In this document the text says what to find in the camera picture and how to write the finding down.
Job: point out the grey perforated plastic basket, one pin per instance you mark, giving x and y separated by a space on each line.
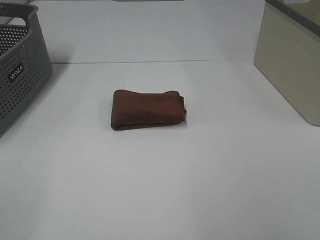
25 65

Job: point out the beige storage box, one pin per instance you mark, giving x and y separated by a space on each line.
288 53

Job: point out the brown towel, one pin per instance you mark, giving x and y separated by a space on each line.
134 110

